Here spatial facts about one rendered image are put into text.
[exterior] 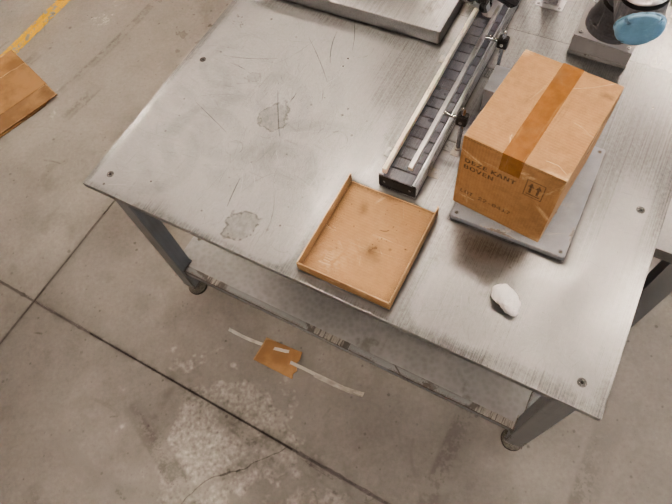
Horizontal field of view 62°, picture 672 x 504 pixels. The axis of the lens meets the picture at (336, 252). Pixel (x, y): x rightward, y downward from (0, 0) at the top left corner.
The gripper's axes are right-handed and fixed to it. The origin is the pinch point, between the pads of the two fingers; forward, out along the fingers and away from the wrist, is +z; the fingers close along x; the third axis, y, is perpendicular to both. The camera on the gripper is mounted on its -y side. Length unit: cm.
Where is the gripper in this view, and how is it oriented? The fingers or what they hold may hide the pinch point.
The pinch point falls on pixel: (489, 7)
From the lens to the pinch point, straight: 186.8
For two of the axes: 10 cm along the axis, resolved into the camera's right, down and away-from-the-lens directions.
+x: -3.6, 9.3, 1.3
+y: -8.8, -3.8, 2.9
